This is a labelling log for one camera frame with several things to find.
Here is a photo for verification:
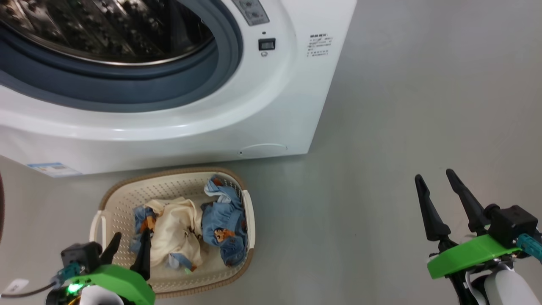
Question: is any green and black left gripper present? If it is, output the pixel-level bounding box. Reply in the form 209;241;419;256
64;229;155;305

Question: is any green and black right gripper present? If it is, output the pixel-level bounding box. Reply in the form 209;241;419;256
415;169;523;305

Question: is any cream garment with blue sleeves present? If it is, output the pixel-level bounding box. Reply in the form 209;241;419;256
131;197;204;272

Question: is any blue cartoon print garment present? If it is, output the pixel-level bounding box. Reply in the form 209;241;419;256
201;176;249;267

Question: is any cream perforated laundry basket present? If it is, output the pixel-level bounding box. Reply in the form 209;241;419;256
90;167;256;298

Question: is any grey rubber door gasket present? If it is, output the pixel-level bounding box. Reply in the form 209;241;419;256
0;0;244;113

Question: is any white washing machine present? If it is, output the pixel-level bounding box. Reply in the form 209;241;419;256
0;0;357;177

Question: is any steel washing drum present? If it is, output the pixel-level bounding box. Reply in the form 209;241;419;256
0;0;214;66

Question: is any grey door hinge plate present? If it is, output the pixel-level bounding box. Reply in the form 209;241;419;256
232;0;270;26

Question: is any blue energy label sticker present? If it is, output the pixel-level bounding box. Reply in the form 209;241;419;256
26;162;83;177

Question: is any round filter cover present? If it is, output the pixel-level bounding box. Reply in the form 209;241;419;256
239;143;288;156

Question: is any right camera cable teal connector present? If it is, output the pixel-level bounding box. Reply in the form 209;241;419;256
517;233;542;261

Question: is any white cable tag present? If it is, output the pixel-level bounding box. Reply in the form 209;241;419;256
1;278;29;295

